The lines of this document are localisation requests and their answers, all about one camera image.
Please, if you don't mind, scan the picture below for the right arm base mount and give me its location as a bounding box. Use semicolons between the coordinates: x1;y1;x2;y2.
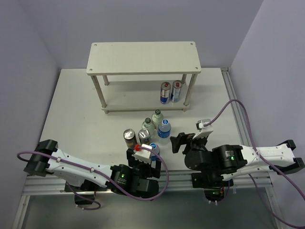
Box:
191;173;234;205

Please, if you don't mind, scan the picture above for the black can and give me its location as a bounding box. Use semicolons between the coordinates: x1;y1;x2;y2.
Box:
138;128;151;145
123;129;138;149

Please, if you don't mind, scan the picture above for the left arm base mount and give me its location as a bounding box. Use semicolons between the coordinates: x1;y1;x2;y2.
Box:
64;181;105;210

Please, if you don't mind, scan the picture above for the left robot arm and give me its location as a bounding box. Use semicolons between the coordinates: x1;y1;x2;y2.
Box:
24;139;161;198

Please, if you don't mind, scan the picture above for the red bull can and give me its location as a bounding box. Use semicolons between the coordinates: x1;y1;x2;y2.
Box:
160;82;171;104
170;80;183;103

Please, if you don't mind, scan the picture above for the glass bottle green cap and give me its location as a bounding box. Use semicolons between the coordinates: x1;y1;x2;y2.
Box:
142;117;155;137
151;109;164;129

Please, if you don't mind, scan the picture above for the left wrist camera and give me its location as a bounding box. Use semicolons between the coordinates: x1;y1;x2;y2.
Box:
133;144;153;163

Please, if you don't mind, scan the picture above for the aluminium side rail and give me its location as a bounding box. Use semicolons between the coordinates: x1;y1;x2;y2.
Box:
221;68;252;146

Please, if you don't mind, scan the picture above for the red bull can right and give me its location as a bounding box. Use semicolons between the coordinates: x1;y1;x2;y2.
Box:
170;80;183;103

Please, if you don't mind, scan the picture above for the glass bottle green cap front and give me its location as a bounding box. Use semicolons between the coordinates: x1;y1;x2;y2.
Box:
142;117;155;137

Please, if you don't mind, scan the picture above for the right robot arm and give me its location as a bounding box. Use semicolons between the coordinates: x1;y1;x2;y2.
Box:
170;133;305;189

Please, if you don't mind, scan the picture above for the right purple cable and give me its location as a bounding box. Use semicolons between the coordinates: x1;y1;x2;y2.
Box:
204;99;305;229

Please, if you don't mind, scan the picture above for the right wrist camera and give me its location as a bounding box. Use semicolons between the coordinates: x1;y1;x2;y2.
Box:
193;119;214;140

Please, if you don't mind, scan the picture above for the red bull can left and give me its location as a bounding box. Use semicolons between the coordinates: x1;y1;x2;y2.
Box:
160;82;171;104

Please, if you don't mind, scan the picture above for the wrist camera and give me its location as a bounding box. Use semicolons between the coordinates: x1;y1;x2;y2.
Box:
193;119;214;140
133;144;153;163

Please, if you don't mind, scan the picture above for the Pocari Sweat plastic bottle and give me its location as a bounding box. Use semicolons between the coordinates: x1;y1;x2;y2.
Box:
157;119;171;145

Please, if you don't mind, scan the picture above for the aluminium front rail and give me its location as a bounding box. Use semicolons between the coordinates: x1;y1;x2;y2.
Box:
22;171;273;196

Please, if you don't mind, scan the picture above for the white two-tier shelf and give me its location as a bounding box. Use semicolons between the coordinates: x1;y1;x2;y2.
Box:
86;42;201;114

